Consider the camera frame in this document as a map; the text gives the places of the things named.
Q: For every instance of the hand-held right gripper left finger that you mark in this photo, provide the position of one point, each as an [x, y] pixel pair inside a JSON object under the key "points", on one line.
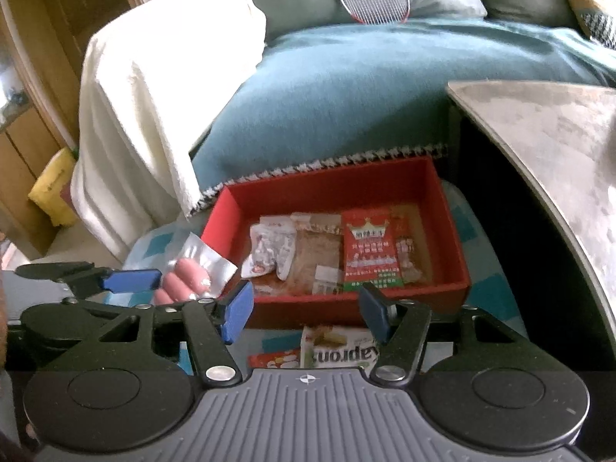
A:
{"points": [[238, 310]]}

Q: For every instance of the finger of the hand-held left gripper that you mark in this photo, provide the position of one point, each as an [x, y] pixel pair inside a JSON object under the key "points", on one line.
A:
{"points": [[132, 281], [115, 313]]}

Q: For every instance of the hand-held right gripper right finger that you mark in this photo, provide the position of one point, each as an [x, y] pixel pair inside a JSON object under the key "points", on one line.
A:
{"points": [[375, 310]]}

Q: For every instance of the clear sausage packet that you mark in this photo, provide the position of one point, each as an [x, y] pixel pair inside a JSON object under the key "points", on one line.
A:
{"points": [[202, 262]]}

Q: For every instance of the red cardboard box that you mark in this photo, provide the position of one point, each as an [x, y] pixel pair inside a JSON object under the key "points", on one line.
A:
{"points": [[337, 178]]}

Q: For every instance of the cream snack box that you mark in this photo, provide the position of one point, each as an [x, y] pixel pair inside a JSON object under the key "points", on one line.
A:
{"points": [[337, 346]]}

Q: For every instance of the red crown-print snack packet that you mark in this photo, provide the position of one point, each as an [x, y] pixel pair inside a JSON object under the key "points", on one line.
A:
{"points": [[370, 250]]}

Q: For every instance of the red and white snack packet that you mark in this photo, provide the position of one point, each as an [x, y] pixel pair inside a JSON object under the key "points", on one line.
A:
{"points": [[274, 361]]}

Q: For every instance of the clear red-edged snack packet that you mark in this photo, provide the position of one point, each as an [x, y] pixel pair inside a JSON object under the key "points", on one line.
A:
{"points": [[409, 255]]}

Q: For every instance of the white red-printed snack packet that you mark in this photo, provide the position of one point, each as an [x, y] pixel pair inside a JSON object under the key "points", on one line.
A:
{"points": [[269, 250]]}

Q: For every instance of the clear brown snack packet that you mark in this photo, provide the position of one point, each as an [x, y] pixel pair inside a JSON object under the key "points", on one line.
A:
{"points": [[313, 250]]}

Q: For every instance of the blue checkered mat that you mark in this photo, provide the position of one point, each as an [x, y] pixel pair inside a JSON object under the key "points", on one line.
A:
{"points": [[486, 269]]}

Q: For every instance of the wooden cabinet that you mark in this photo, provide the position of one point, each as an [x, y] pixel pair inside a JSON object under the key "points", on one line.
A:
{"points": [[29, 144]]}

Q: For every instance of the white towel blanket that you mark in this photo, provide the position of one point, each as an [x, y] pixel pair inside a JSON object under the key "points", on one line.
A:
{"points": [[144, 106]]}

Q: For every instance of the teal sofa cushion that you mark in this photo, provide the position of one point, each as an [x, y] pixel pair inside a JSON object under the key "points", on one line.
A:
{"points": [[361, 86]]}

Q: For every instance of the dark table with marble top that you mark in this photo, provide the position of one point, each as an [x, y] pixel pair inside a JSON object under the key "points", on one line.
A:
{"points": [[544, 144]]}

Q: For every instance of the yellow houndstooth pillow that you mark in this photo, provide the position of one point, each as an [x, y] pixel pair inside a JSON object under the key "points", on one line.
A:
{"points": [[592, 9]]}

